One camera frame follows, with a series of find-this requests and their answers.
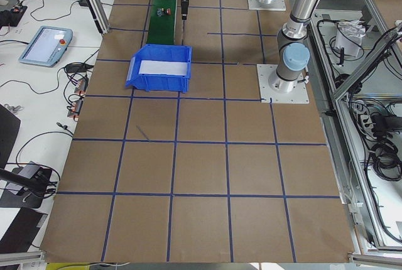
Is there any red push button switch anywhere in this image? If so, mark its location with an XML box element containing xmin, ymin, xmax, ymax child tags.
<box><xmin>156</xmin><ymin>8</ymin><xmax>171</xmax><ymax>17</ymax></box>

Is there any white foam pad left bin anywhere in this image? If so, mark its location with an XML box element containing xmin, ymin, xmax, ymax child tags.
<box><xmin>139</xmin><ymin>60</ymin><xmax>188</xmax><ymax>76</ymax></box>

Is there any blue left plastic bin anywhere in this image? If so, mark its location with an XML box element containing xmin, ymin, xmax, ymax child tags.
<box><xmin>125</xmin><ymin>44</ymin><xmax>192</xmax><ymax>93</ymax></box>

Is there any green conveyor belt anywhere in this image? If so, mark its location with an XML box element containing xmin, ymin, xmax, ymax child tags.
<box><xmin>146</xmin><ymin>0</ymin><xmax>177</xmax><ymax>45</ymax></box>

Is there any teach pendant near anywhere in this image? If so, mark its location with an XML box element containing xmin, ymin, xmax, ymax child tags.
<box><xmin>18</xmin><ymin>26</ymin><xmax>73</xmax><ymax>67</ymax></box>

